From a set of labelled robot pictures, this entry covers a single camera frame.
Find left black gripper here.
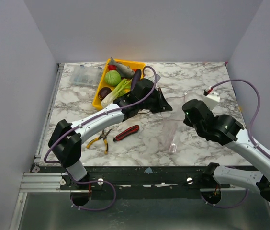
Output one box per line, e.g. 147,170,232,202
139,88,173,114

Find clear zip top bag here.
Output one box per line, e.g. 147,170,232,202
159,92,190,154

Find purple toy eggplant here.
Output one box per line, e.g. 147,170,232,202
130,69,142,90

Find grey toy fish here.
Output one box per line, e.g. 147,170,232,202
109,57,135,79

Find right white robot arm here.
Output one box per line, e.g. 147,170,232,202
182,99,270,202

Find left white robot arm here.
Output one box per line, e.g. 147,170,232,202
48,79,173,189

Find red black utility knife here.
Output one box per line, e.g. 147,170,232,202
113,125,139,142

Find toy celery bunch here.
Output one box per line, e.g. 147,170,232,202
101,79,132,108

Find yellow plastic tray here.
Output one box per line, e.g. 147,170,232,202
92,59,146,111

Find green toy cabbage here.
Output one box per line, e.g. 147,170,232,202
104,70,122,87

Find dark red toy beet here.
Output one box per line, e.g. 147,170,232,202
98,87,112,101

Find red toy tomato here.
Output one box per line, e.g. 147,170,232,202
108,65,116,70

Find clear plastic screw box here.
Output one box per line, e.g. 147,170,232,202
70,65,103,87

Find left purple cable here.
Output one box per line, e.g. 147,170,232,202
43,66,158,211

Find purple cable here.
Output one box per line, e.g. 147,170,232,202
201,79,270,208
43,66,158,211

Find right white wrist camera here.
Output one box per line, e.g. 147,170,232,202
203,87,220,111

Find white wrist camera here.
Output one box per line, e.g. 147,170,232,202
203,87,220,111
146,74,161,83

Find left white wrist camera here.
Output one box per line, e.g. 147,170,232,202
146,74,161,83

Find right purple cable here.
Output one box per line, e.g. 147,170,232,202
201,79,270,208

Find yellow handled pliers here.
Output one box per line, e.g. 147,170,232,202
86,126,113,155

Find black metal base rail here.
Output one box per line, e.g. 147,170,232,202
31,165,221,200

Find aluminium extrusion frame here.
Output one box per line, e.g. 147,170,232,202
20,173,62,193

